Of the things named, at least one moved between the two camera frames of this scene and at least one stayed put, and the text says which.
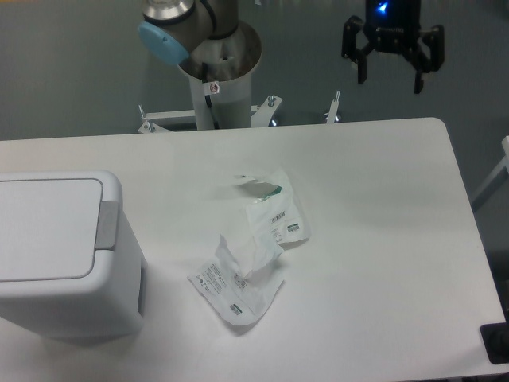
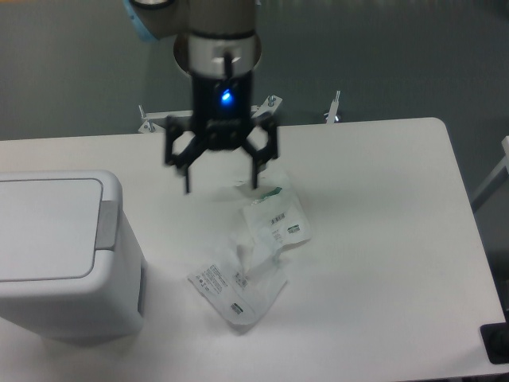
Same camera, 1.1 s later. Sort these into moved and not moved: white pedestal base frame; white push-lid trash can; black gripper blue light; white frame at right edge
Moved: black gripper blue light
Not moved: white pedestal base frame; white push-lid trash can; white frame at right edge
